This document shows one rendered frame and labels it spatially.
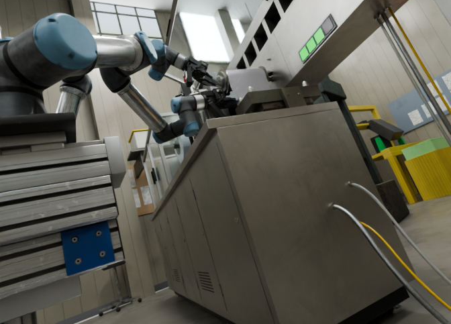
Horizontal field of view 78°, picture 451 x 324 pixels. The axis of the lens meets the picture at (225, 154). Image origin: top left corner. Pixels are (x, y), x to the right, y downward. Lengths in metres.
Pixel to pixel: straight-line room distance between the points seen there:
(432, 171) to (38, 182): 5.15
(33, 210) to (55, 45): 0.33
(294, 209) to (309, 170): 0.18
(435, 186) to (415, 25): 3.73
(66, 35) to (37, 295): 0.55
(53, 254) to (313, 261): 0.80
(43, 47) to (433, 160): 5.12
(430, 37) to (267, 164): 6.63
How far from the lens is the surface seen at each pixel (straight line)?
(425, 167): 5.36
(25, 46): 0.74
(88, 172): 0.66
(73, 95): 1.47
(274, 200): 1.04
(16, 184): 0.66
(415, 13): 7.72
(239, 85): 1.52
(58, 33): 0.70
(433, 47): 7.43
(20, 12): 6.32
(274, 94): 1.32
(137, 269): 4.25
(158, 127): 1.29
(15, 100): 0.74
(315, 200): 1.14
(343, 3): 1.37
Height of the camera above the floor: 0.49
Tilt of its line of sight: 15 degrees up
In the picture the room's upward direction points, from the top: 18 degrees counter-clockwise
